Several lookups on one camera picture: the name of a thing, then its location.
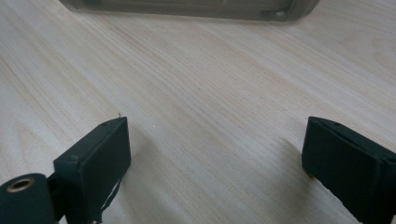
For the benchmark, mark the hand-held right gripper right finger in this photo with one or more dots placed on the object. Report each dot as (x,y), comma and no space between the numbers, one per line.
(348,165)

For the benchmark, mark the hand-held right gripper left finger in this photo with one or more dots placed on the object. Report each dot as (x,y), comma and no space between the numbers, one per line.
(93,168)

